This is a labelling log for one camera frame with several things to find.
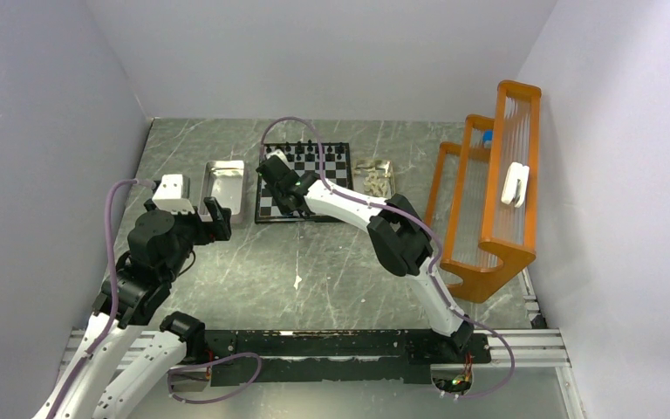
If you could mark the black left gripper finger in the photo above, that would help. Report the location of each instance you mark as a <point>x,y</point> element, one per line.
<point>212,210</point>
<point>221,221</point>

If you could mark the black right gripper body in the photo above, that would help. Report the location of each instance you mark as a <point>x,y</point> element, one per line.
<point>284,209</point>

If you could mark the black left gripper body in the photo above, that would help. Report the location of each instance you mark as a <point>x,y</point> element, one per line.
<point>190,230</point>

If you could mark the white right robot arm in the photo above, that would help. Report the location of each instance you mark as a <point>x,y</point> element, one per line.
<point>403,244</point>

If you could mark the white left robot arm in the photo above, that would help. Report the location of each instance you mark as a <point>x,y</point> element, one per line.
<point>159,244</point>

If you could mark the black white chess board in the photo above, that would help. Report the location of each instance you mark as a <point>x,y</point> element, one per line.
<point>266,211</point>

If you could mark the yellow tray of white pieces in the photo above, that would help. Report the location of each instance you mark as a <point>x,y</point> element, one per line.
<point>374,177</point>

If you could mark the silver metal tray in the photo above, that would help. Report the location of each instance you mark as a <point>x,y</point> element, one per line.
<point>226,181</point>

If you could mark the orange wooden rack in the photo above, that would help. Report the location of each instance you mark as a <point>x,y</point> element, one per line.
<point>488,243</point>

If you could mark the blue cap bottle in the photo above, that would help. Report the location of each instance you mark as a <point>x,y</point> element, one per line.
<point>487,138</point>

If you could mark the white clip object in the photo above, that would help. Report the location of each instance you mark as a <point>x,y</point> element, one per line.
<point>514,189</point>

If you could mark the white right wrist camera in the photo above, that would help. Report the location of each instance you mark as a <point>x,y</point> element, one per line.
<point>277,153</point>

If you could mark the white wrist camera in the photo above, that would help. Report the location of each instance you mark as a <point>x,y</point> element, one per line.
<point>277,153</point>
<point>172,195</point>

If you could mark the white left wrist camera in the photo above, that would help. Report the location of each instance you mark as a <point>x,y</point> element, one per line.
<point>172,195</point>

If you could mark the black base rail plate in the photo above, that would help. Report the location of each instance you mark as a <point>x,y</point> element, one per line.
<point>274,356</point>

